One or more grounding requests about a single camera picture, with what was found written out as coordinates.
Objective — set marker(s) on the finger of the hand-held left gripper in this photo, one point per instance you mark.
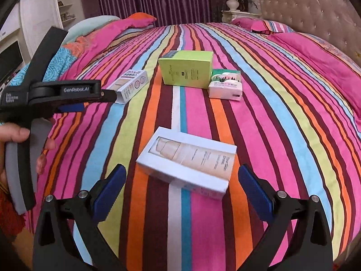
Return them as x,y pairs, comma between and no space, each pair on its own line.
70,108
108,96

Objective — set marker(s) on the white wardrobe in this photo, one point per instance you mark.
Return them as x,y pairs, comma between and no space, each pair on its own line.
36,8

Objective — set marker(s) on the dark green plant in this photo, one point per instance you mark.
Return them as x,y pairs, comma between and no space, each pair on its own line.
248,1

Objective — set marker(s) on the white nightstand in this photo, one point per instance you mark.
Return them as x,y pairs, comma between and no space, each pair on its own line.
239,15

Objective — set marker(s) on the striped bed sheet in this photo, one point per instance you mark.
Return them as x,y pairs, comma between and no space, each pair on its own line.
253,146

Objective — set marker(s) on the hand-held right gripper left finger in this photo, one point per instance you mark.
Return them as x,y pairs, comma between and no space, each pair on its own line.
108,196

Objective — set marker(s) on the large pink pillow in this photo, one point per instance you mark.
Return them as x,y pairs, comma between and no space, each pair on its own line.
310,56

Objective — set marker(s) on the blue patterned quilt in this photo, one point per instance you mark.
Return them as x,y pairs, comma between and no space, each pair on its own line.
60,62

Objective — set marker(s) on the beige tufted headboard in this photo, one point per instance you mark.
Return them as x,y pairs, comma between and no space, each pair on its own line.
304,2

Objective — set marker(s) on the white box beige tube print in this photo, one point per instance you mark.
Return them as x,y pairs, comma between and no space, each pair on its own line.
186,158

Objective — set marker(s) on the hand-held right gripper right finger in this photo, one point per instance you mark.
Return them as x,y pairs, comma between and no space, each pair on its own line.
257,197

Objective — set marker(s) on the small white beige box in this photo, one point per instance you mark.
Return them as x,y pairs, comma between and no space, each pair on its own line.
131,84

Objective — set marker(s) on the black television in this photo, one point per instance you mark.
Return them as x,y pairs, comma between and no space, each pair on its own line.
10,59

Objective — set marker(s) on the pink orange quilt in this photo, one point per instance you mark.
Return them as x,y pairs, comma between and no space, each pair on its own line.
127,24

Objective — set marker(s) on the green box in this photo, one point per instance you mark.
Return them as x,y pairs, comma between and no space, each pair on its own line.
186,70

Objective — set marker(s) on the small pink pillow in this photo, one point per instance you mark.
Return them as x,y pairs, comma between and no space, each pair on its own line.
259,25

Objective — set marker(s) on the white vase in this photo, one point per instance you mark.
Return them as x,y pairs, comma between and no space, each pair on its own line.
233,5

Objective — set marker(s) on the person's left hand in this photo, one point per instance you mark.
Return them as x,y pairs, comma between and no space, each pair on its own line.
15,135

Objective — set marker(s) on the light green pillow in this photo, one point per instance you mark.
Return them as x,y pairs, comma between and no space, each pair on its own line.
90,24

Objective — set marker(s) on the white green tissue pack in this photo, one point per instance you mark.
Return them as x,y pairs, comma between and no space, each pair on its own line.
225,90

